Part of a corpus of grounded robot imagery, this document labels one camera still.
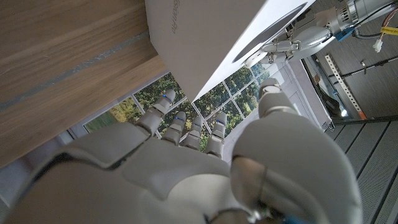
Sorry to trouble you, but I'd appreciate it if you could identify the white perforated metal strut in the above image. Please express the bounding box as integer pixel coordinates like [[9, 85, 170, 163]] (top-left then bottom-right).
[[324, 54, 368, 121]]

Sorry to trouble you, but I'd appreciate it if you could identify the black metal rod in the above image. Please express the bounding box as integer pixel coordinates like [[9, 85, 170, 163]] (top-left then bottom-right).
[[328, 55, 398, 78]]

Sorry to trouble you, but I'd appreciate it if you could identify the black cable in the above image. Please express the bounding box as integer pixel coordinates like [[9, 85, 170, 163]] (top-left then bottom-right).
[[352, 0, 398, 40]]

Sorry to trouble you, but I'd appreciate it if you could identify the white Vision Pro box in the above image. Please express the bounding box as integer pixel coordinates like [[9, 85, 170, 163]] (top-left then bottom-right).
[[144, 0, 317, 102]]

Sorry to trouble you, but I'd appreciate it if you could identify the printed window backdrop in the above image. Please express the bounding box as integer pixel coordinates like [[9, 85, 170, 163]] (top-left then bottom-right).
[[67, 60, 335, 162]]

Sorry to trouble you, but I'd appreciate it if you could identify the grey perforated panel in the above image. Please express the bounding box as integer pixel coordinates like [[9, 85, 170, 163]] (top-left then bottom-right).
[[325, 119, 398, 224]]

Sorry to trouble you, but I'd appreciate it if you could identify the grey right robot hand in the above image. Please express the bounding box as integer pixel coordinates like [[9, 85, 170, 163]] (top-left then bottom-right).
[[2, 77, 363, 224]]

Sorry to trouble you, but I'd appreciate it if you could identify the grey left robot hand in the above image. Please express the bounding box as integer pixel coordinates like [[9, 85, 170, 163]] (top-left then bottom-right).
[[261, 14, 335, 65]]

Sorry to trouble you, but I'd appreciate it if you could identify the yellow cable label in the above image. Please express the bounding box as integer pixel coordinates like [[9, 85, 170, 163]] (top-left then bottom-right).
[[380, 26, 398, 36]]

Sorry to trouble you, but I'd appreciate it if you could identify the white plug connector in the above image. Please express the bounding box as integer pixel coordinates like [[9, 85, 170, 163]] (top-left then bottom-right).
[[372, 38, 384, 54]]

